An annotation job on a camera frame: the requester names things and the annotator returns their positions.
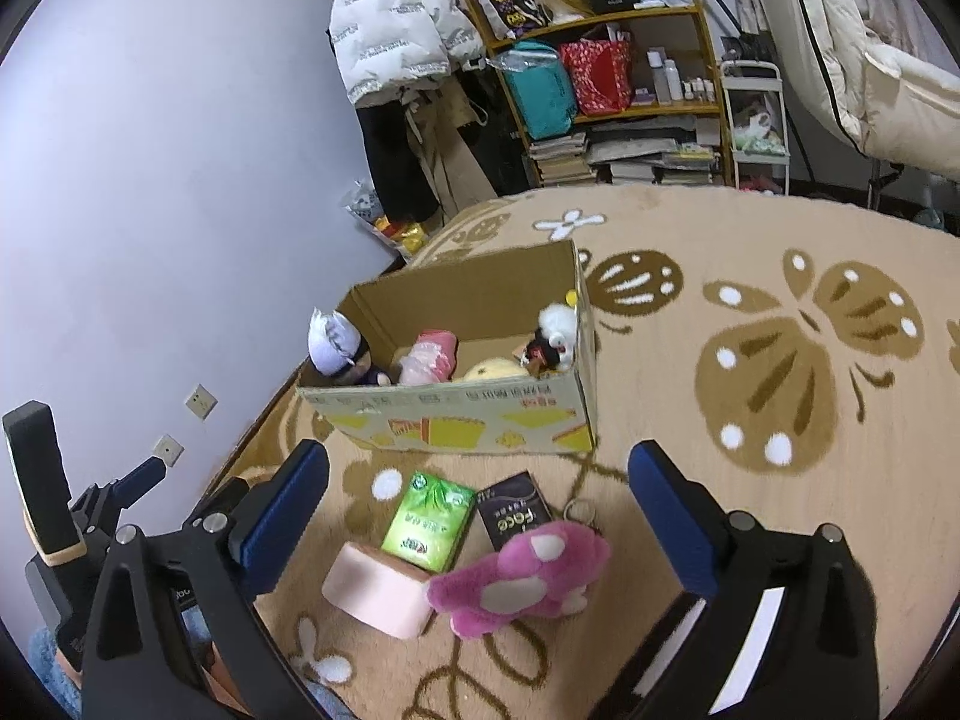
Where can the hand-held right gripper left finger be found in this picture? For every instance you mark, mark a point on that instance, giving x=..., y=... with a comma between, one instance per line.
x=285, y=517

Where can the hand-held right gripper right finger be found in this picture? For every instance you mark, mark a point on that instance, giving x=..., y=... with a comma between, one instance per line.
x=675, y=521

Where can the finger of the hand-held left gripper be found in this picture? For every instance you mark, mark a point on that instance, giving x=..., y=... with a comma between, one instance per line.
x=142, y=481

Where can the pink plush toy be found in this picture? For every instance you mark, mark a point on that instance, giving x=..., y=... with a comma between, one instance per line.
x=525, y=570

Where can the white-haired plush doll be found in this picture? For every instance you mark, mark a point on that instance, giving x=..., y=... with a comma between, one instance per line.
x=330, y=345

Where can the cardboard box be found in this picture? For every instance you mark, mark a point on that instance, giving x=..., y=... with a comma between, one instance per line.
x=450, y=427

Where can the pink plastic-wrapped packet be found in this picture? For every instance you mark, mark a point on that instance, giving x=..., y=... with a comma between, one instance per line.
x=431, y=356

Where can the small brown-haired doll white hat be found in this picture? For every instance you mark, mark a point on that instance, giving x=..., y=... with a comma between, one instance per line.
x=555, y=330

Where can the yellow dog plush toy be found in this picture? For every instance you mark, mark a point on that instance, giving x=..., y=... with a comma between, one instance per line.
x=491, y=370

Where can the pink box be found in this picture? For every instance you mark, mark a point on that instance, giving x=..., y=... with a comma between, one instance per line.
x=375, y=589

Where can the green tissue pack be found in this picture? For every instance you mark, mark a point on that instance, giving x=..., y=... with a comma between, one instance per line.
x=427, y=517

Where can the black tissue pack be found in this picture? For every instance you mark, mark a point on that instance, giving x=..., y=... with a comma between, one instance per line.
x=510, y=514

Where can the person's blue jeans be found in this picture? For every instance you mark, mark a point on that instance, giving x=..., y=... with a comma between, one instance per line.
x=56, y=679

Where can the beige floral carpet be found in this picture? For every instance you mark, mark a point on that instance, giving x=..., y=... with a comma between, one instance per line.
x=750, y=277

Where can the clear bag of snacks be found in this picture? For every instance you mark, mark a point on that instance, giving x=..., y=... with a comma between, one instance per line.
x=390, y=229

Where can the stack of papers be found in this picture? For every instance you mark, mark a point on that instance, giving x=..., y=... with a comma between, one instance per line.
x=652, y=157

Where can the dark hanging clothes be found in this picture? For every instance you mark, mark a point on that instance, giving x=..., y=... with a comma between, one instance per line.
x=394, y=165

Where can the stack of books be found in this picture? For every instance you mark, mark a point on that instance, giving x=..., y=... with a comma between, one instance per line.
x=559, y=161

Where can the beige hanging trousers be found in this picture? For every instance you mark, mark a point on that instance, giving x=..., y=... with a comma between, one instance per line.
x=457, y=165

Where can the white trolley cart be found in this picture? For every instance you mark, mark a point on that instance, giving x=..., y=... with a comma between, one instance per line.
x=757, y=135

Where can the row of cosmetic bottles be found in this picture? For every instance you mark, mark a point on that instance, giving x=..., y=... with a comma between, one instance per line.
x=667, y=79

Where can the teal bag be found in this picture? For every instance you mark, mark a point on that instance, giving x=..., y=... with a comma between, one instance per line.
x=540, y=94

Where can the red patterned bag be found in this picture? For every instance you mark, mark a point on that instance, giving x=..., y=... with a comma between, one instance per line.
x=596, y=75

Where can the yellow wooden shelf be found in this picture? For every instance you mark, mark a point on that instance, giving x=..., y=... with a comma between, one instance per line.
x=709, y=60

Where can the white puffer jacket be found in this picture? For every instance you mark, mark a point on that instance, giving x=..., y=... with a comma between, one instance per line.
x=390, y=22

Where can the white wall socket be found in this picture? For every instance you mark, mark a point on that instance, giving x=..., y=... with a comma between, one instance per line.
x=201, y=402
x=169, y=450

